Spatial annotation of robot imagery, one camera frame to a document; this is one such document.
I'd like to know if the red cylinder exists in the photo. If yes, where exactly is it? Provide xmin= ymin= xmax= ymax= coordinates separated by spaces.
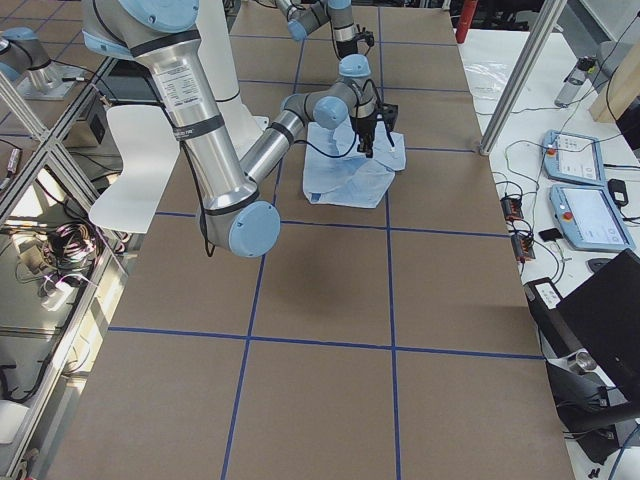
xmin=455 ymin=0 xmax=478 ymax=44

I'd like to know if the black power adapter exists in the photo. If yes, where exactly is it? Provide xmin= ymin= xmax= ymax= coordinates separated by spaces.
xmin=607 ymin=178 xmax=629 ymax=208

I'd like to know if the white plastic chair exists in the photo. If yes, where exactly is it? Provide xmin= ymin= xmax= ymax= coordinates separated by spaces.
xmin=89 ymin=105 xmax=180 ymax=234

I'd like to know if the aluminium frame post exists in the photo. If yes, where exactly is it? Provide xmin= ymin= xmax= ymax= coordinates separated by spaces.
xmin=479 ymin=0 xmax=567 ymax=156

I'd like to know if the blue teach pendant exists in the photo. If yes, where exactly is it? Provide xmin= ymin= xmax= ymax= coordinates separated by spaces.
xmin=549 ymin=184 xmax=636 ymax=253
xmin=542 ymin=130 xmax=606 ymax=186

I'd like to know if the light blue button shirt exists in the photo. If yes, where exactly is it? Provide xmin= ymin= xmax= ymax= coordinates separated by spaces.
xmin=302 ymin=121 xmax=406 ymax=208

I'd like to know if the clear plastic bag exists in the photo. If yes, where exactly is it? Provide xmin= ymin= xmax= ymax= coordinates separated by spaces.
xmin=464 ymin=61 xmax=510 ymax=116

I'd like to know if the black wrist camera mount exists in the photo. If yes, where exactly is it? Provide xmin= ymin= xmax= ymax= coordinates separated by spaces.
xmin=379 ymin=103 xmax=399 ymax=132
xmin=355 ymin=29 xmax=375 ymax=48

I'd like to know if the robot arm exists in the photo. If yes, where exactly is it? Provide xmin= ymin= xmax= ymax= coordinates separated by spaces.
xmin=82 ymin=1 xmax=383 ymax=258
xmin=273 ymin=0 xmax=359 ymax=59

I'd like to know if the upper blue teach pendant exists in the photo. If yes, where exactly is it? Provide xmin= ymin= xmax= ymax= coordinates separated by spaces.
xmin=542 ymin=130 xmax=606 ymax=186

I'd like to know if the lower blue teach pendant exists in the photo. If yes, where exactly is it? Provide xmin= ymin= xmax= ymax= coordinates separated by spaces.
xmin=549 ymin=184 xmax=636 ymax=253

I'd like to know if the white central pillar base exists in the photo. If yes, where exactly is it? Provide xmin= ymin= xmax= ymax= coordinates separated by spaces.
xmin=196 ymin=0 xmax=263 ymax=144

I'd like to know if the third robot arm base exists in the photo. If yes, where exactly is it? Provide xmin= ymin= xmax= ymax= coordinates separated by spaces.
xmin=1 ymin=27 xmax=86 ymax=100

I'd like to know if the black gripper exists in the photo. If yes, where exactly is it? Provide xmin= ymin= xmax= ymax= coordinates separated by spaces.
xmin=351 ymin=113 xmax=378 ymax=158
xmin=335 ymin=40 xmax=358 ymax=59

